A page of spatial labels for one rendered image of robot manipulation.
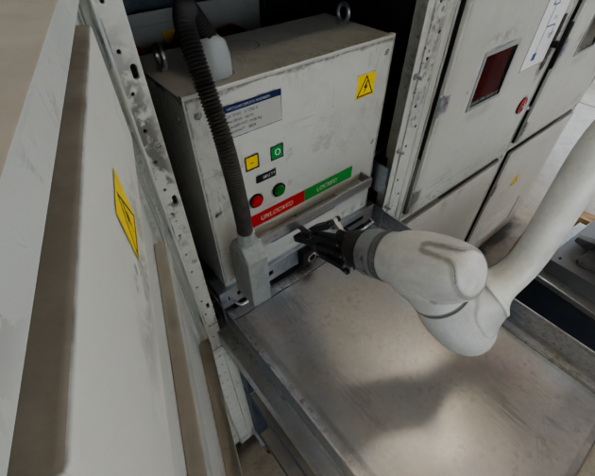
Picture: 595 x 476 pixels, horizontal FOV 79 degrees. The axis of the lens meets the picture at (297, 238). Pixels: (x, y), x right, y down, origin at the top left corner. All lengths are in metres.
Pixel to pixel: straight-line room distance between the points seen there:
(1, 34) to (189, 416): 0.34
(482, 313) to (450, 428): 0.30
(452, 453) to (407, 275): 0.41
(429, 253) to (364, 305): 0.44
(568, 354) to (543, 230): 0.42
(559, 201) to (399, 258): 0.27
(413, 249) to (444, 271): 0.06
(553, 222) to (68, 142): 0.65
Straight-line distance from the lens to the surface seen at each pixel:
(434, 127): 1.07
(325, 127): 0.81
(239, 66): 0.71
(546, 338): 1.05
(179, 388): 0.44
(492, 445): 0.89
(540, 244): 0.70
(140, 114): 0.54
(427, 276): 0.54
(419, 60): 0.92
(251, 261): 0.70
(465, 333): 0.67
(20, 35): 0.22
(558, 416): 0.98
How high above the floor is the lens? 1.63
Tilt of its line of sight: 45 degrees down
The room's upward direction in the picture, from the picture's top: straight up
